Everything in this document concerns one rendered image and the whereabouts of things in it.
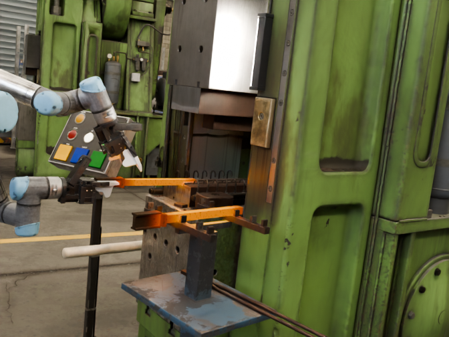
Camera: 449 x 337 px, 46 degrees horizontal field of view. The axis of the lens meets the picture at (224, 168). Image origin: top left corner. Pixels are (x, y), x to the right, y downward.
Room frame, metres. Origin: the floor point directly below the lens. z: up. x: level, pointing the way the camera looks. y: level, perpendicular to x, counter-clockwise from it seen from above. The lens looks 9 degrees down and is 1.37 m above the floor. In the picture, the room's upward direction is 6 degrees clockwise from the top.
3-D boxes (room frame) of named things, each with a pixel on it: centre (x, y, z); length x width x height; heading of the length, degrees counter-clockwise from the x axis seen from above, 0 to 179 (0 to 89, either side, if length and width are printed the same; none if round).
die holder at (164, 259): (2.14, -0.03, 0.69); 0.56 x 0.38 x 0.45; 127
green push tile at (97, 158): (2.28, 0.55, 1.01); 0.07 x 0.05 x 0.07; 62
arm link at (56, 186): (1.72, 0.56, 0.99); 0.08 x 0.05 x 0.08; 37
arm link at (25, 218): (1.69, 0.64, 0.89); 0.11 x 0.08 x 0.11; 65
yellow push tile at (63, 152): (2.38, 0.73, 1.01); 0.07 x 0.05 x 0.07; 62
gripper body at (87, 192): (1.78, 0.50, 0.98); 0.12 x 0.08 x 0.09; 127
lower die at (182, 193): (2.17, 0.01, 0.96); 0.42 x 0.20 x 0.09; 127
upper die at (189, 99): (2.17, 0.01, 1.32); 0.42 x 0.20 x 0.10; 127
